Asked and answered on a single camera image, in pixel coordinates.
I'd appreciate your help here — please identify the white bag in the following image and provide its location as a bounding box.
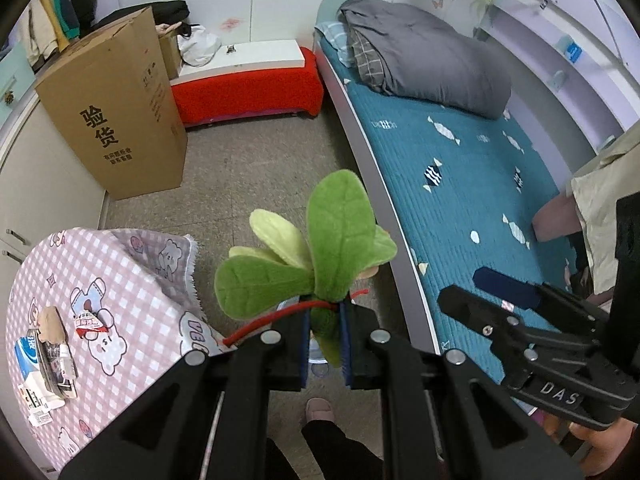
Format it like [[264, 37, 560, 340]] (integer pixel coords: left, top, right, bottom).
[[177, 25, 222, 67]]

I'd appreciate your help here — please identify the red fabric bench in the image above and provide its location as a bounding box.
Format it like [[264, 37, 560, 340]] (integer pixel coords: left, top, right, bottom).
[[171, 47, 325, 128]]

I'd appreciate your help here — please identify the cream hanging jacket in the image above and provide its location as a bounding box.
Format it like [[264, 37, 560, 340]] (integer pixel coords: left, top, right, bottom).
[[22, 0, 56, 68]]

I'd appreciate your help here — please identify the green plush leafy vegetable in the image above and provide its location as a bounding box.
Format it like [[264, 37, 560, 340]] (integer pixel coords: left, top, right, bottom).
[[214, 170, 398, 371]]

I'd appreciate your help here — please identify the green hanging garment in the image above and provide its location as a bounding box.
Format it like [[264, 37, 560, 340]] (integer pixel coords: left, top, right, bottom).
[[50, 0, 82, 41]]

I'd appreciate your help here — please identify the striped blue pillow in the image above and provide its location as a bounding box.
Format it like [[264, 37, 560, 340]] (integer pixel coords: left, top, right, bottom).
[[320, 21, 358, 68]]

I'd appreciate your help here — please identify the beige hanging shirt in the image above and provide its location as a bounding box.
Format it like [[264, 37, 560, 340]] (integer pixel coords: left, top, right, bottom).
[[570, 120, 640, 296]]

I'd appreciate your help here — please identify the pink slipper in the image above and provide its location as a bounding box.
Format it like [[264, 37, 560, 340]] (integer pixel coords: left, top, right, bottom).
[[305, 397, 337, 427]]

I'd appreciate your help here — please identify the blue white box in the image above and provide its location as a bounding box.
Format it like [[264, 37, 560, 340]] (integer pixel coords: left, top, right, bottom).
[[13, 339, 42, 377]]

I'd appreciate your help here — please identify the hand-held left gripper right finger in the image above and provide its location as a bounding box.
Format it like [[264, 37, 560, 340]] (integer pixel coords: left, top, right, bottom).
[[340, 302, 584, 480]]

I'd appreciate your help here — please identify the brown paper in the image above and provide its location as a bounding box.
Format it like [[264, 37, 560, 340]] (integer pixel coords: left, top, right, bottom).
[[37, 307, 69, 344]]

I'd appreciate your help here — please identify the lilac bed wall shelf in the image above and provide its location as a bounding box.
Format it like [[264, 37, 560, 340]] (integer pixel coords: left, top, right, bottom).
[[487, 0, 640, 153]]

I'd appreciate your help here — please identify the person's leg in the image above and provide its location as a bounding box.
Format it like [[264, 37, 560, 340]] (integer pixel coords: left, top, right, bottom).
[[265, 417, 387, 480]]

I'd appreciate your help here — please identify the person's right hand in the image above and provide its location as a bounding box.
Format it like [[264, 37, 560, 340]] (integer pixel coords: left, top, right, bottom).
[[569, 416, 639, 479]]

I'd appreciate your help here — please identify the white low cabinet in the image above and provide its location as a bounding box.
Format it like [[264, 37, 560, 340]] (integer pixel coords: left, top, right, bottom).
[[0, 95, 112, 281]]

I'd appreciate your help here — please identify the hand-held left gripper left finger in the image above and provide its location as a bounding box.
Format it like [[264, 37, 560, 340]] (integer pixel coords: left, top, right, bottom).
[[59, 307, 313, 480]]

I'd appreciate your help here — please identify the yellow hanging garment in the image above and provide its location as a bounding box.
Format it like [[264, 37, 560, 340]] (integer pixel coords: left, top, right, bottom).
[[42, 0, 63, 51]]

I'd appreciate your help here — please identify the small white bottle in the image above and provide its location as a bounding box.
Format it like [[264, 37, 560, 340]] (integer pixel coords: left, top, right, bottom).
[[59, 345, 79, 379]]

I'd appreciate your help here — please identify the grey quilt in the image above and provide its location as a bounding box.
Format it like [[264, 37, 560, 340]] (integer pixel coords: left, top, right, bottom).
[[340, 0, 512, 120]]

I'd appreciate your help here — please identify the blue plastic bucket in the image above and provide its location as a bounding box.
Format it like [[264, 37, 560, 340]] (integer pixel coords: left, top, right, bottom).
[[275, 297, 351, 378]]

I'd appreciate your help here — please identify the white board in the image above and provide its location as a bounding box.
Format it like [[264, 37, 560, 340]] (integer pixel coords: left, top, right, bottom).
[[170, 39, 307, 88]]

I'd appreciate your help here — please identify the pink hanging garment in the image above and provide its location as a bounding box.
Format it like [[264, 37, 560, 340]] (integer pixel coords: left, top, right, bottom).
[[532, 192, 583, 243]]

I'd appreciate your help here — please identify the red white packet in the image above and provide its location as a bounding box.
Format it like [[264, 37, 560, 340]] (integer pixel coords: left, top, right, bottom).
[[72, 310, 112, 341]]

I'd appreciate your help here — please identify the lilac teal stair cabinet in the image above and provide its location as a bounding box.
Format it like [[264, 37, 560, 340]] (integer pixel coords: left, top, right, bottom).
[[0, 40, 37, 111]]

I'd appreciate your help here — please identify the white printed box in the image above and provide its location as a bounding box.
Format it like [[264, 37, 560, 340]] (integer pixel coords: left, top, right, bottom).
[[17, 377, 67, 412]]

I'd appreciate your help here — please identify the teal printed bed sheet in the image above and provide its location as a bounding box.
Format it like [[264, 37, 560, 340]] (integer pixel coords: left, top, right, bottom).
[[320, 35, 596, 386]]

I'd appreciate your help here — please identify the black cloth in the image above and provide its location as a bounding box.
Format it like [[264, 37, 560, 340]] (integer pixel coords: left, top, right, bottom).
[[95, 0, 191, 29]]

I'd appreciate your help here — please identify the bunk bed teal mattress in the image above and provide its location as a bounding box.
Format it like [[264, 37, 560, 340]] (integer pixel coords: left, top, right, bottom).
[[314, 0, 640, 401]]

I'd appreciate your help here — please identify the large cardboard box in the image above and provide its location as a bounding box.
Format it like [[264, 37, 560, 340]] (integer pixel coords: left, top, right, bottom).
[[35, 6, 188, 201]]

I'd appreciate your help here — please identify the round table pink checked cloth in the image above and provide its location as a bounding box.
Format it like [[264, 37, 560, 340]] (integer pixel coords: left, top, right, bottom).
[[5, 227, 236, 473]]

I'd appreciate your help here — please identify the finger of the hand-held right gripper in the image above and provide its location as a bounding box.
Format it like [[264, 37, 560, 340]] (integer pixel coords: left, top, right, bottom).
[[474, 266, 611, 332], [437, 284, 540, 372]]

